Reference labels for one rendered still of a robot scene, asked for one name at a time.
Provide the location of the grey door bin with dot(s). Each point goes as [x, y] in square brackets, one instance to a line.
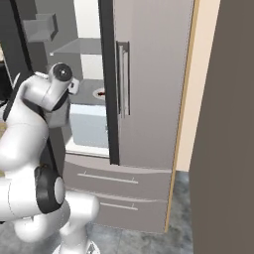
[39, 28]

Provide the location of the large grey fridge drawer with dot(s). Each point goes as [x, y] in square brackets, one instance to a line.
[145, 180]

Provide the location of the tan wooden side panel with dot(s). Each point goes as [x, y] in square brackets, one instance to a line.
[185, 99]

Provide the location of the grey fridge shelf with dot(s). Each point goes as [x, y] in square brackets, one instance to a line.
[79, 46]

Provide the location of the grey fridge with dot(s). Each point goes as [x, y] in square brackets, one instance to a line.
[89, 23]

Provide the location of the brown chicken drumstick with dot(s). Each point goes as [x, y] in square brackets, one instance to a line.
[101, 94]

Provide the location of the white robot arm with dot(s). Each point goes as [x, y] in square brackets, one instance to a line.
[23, 139]

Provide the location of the open dark fridge door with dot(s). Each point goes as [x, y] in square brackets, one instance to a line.
[20, 29]

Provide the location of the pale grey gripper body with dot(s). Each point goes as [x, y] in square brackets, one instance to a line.
[60, 115]

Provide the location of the grey-brown cupboard side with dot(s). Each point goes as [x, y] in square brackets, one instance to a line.
[228, 132]

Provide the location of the small grey fridge drawer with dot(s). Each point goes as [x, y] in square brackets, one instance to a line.
[149, 213]

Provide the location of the pale fridge crisper box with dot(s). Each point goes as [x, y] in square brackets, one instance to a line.
[89, 125]

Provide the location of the closed grey fridge door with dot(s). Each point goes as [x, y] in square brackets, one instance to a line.
[152, 99]

